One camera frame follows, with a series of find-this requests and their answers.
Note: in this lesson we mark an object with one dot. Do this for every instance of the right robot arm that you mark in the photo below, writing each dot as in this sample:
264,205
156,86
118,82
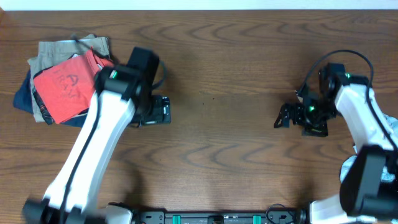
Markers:
363,196

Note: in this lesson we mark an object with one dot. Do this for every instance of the light blue grey garment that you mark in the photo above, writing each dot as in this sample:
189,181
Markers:
386,177

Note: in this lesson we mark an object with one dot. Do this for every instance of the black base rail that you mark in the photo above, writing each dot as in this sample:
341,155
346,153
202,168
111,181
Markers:
276,214

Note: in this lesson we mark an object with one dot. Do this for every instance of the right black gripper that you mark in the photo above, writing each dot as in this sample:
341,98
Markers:
294,115

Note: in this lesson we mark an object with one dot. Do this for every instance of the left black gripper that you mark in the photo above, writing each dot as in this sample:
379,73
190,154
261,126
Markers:
160,111

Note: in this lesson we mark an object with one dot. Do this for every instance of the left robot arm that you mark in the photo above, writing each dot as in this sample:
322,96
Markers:
123,96

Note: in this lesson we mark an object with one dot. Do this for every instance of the khaki folded pants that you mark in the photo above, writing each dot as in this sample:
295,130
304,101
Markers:
54,53

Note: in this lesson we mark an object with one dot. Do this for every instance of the red printed t-shirt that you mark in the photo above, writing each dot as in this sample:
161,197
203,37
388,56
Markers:
68,87

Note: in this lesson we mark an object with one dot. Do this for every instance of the navy blue folded garment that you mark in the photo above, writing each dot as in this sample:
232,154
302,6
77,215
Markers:
23,101

